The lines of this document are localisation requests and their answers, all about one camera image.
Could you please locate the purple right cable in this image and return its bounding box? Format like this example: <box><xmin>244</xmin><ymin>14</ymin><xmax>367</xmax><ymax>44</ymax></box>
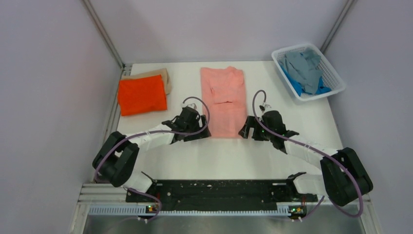
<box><xmin>251</xmin><ymin>90</ymin><xmax>365</xmax><ymax>222</ymax></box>

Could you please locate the blue t shirt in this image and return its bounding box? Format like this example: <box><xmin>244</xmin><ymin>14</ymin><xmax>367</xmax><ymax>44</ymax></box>
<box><xmin>280</xmin><ymin>64</ymin><xmax>332</xmax><ymax>97</ymax></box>

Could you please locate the purple cable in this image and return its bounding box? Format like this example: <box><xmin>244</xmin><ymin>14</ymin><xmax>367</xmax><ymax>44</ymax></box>
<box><xmin>94</xmin><ymin>96</ymin><xmax>211</xmax><ymax>223</ymax></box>
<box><xmin>251</xmin><ymin>90</ymin><xmax>365</xmax><ymax>222</ymax></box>

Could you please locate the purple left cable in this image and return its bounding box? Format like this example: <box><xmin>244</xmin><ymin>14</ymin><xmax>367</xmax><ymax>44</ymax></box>
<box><xmin>94</xmin><ymin>96</ymin><xmax>211</xmax><ymax>223</ymax></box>

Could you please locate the right aluminium frame post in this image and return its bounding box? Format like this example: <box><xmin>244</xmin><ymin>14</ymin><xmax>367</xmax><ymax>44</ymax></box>
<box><xmin>320</xmin><ymin>0</ymin><xmax>357</xmax><ymax>53</ymax></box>

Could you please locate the orange folded t shirt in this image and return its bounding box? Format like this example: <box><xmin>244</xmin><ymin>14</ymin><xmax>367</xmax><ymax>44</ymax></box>
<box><xmin>117</xmin><ymin>75</ymin><xmax>168</xmax><ymax>117</ymax></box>

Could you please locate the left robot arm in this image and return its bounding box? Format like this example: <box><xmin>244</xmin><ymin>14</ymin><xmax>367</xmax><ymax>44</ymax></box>
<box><xmin>92</xmin><ymin>106</ymin><xmax>211</xmax><ymax>202</ymax></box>

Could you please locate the left aluminium frame post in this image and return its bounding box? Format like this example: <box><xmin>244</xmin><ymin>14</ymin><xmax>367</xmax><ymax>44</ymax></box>
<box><xmin>80</xmin><ymin>0</ymin><xmax>125</xmax><ymax>69</ymax></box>

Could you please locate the pink t shirt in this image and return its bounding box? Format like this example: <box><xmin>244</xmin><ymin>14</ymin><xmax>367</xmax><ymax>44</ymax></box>
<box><xmin>200</xmin><ymin>66</ymin><xmax>247</xmax><ymax>138</ymax></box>

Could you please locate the beige folded t shirt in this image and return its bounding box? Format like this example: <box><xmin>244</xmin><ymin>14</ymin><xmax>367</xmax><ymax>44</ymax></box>
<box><xmin>121</xmin><ymin>68</ymin><xmax>172</xmax><ymax>95</ymax></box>

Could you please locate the aluminium frame post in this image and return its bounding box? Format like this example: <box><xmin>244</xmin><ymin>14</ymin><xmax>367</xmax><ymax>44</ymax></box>
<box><xmin>80</xmin><ymin>0</ymin><xmax>125</xmax><ymax>69</ymax></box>
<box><xmin>320</xmin><ymin>0</ymin><xmax>357</xmax><ymax>53</ymax></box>

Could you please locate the grey t shirt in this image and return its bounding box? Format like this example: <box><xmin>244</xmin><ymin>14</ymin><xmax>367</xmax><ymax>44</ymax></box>
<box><xmin>279</xmin><ymin>48</ymin><xmax>323</xmax><ymax>79</ymax></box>

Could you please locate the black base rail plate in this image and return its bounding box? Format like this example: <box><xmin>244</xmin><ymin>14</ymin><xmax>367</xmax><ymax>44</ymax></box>
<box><xmin>126</xmin><ymin>179</ymin><xmax>318</xmax><ymax>212</ymax></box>

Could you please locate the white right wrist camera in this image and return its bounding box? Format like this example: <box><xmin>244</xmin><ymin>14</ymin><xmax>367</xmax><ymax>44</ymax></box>
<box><xmin>259</xmin><ymin>103</ymin><xmax>273</xmax><ymax>114</ymax></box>

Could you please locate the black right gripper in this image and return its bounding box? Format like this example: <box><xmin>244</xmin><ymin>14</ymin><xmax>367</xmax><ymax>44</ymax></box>
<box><xmin>239</xmin><ymin>115</ymin><xmax>274</xmax><ymax>141</ymax></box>

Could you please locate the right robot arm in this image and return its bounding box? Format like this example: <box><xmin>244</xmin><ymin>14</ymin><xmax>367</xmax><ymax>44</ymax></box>
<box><xmin>239</xmin><ymin>111</ymin><xmax>374</xmax><ymax>207</ymax></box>

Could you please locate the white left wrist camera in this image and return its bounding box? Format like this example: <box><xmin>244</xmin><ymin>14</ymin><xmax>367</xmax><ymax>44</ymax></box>
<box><xmin>181</xmin><ymin>103</ymin><xmax>197</xmax><ymax>110</ymax></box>

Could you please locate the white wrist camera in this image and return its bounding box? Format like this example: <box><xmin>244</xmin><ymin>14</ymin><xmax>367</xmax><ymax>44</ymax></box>
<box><xmin>259</xmin><ymin>103</ymin><xmax>273</xmax><ymax>114</ymax></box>
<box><xmin>181</xmin><ymin>103</ymin><xmax>197</xmax><ymax>110</ymax></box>

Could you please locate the white plastic basket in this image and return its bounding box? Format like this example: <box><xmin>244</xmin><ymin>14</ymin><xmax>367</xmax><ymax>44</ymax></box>
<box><xmin>271</xmin><ymin>43</ymin><xmax>346</xmax><ymax>102</ymax></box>

